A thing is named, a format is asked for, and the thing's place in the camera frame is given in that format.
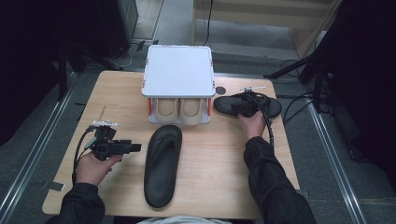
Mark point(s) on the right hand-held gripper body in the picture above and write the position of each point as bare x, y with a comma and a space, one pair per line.
250, 107

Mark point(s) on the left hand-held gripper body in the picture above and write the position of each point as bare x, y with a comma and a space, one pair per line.
106, 143

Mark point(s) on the black flip-flop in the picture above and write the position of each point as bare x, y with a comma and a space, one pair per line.
224, 105
162, 174

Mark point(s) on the cream clog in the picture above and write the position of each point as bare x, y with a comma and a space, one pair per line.
191, 110
166, 110

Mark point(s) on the person's right hand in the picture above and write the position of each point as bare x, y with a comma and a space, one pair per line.
255, 126

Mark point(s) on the person's left hand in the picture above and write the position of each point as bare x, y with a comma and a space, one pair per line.
91, 171

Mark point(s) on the black table grommet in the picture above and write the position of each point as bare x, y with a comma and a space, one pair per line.
220, 90

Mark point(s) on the black tripod stand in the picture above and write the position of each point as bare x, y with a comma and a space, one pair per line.
292, 67

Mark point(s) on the person's grey shirt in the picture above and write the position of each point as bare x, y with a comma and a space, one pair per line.
183, 220

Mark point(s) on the light wooden furniture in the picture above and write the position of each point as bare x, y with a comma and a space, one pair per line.
264, 15

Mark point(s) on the black plug adapter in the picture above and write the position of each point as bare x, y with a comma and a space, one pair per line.
140, 45

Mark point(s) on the dark curtain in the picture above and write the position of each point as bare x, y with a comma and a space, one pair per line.
367, 77
31, 62

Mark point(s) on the dark cabinet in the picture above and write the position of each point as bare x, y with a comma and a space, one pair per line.
120, 25

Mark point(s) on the metal floor rail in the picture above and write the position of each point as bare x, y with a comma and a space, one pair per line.
334, 155
37, 146

